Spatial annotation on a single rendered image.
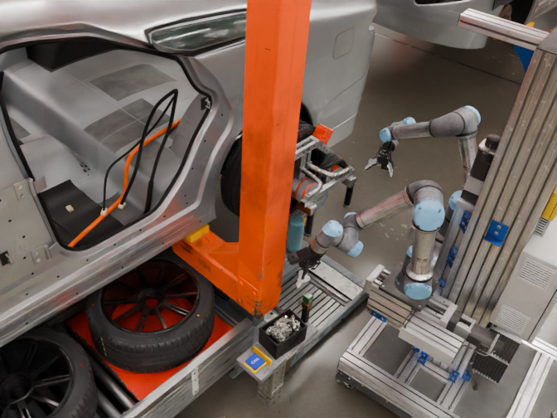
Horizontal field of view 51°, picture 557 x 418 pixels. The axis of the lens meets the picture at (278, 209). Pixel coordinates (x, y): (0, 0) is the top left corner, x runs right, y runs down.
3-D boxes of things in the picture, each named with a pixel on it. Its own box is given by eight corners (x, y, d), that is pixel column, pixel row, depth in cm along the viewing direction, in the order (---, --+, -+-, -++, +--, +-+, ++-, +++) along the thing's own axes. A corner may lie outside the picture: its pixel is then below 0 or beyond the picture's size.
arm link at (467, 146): (459, 212, 308) (442, 112, 292) (476, 201, 315) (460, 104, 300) (478, 215, 298) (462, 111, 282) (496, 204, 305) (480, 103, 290)
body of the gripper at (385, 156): (375, 154, 321) (383, 138, 327) (375, 163, 328) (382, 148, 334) (389, 157, 319) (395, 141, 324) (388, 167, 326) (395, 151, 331)
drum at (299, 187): (299, 187, 334) (302, 167, 325) (328, 204, 324) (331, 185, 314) (283, 197, 326) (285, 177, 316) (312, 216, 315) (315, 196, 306)
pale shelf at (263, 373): (293, 313, 309) (294, 310, 307) (317, 332, 301) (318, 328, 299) (235, 362, 284) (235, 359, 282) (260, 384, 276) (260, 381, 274)
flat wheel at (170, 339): (139, 262, 350) (136, 234, 334) (235, 303, 331) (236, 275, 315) (64, 342, 304) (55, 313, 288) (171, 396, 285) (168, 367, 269)
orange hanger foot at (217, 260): (193, 236, 334) (191, 190, 311) (259, 286, 309) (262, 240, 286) (171, 250, 324) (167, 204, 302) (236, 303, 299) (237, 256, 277)
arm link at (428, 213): (429, 280, 265) (445, 185, 230) (430, 305, 254) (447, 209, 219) (403, 278, 267) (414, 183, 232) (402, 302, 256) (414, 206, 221)
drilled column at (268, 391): (268, 385, 323) (273, 339, 296) (282, 396, 319) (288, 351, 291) (256, 396, 318) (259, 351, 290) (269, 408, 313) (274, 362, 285)
